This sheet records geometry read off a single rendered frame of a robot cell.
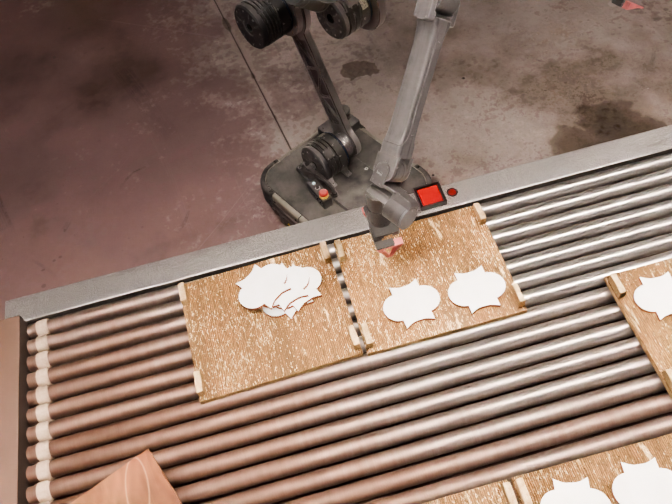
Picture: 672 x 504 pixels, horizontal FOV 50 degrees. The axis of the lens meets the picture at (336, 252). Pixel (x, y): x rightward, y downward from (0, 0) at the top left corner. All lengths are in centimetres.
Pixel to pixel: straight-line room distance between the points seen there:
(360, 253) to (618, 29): 253
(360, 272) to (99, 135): 226
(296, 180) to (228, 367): 138
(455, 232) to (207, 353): 72
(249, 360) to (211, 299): 21
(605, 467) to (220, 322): 97
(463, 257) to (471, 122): 170
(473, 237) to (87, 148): 238
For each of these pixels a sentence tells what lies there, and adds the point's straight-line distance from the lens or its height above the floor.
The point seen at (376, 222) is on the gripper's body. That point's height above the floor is 114.
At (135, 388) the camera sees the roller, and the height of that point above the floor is 92.
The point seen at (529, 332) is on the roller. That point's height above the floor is 92.
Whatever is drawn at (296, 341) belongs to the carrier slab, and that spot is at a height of 94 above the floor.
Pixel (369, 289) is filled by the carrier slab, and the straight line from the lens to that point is 184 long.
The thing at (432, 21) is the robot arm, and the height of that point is 152.
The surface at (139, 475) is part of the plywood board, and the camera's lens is 164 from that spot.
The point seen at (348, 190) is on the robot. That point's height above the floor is 26.
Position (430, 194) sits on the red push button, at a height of 93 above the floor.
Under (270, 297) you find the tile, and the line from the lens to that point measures 182.
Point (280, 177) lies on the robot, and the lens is 304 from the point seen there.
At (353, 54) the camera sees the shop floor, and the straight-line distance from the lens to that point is 392.
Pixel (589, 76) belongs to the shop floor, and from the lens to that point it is 382.
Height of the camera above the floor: 250
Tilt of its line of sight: 55 degrees down
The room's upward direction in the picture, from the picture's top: 10 degrees counter-clockwise
